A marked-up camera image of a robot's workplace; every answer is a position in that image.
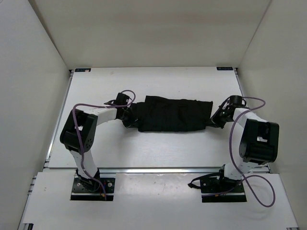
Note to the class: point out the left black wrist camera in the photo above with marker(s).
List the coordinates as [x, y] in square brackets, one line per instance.
[121, 99]

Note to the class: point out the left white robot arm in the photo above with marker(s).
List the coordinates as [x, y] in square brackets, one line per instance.
[78, 137]

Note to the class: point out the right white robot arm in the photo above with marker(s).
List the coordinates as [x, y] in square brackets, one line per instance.
[258, 146]

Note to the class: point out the right blue label sticker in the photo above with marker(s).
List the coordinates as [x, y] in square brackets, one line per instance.
[224, 68]

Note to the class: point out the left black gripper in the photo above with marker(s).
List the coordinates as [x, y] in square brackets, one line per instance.
[132, 123]

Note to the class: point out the left blue label sticker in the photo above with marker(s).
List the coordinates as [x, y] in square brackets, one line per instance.
[82, 70]

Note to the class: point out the black pleated skirt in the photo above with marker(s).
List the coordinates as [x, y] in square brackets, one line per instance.
[172, 115]

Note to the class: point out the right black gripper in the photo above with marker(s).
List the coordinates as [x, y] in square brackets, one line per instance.
[215, 122]

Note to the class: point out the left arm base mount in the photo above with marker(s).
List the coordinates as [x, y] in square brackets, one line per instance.
[83, 192]

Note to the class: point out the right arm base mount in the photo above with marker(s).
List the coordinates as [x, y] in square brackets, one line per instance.
[215, 188]

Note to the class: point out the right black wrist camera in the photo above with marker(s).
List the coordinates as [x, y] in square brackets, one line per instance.
[237, 101]

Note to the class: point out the blue label sticker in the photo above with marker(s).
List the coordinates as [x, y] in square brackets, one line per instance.
[224, 68]
[82, 70]

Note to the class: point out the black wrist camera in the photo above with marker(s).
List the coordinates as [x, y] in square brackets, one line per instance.
[121, 99]
[237, 101]

